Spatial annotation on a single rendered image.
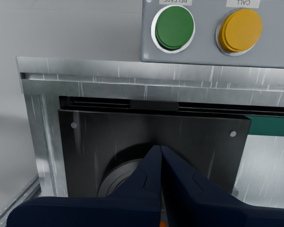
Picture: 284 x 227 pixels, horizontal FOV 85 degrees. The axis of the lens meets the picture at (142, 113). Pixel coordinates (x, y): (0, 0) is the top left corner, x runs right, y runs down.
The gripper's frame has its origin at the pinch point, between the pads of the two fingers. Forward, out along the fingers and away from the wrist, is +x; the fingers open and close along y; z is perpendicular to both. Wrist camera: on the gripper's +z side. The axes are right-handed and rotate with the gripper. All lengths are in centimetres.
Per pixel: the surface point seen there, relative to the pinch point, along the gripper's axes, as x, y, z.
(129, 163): 10.4, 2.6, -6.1
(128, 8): 23.6, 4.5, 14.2
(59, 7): 23.6, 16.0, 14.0
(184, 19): 12.3, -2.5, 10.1
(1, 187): 23.4, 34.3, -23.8
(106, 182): 10.4, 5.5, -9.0
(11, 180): 23.4, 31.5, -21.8
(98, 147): 12.4, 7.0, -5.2
